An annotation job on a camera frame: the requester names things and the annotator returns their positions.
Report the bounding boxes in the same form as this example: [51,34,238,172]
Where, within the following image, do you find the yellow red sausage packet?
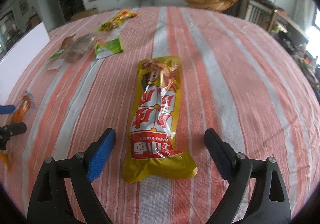
[123,56,197,183]

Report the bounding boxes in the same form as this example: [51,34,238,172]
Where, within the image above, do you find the white cardboard box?
[0,23,50,105]

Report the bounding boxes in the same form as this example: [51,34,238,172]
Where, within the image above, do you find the clear bag brown cakes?
[48,32,101,70]

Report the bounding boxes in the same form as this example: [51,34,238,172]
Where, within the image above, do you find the green snack packet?
[94,36,124,60]

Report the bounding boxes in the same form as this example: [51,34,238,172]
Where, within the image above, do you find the striped pink tablecloth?
[1,7,319,223]

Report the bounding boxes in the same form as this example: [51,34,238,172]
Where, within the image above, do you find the yellow chicken feet packet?
[96,10,140,32]

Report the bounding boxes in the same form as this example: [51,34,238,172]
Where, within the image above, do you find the wooden side shelf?
[245,0,309,44]

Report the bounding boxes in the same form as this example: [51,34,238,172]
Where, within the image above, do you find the white tv cabinet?
[85,0,187,12]

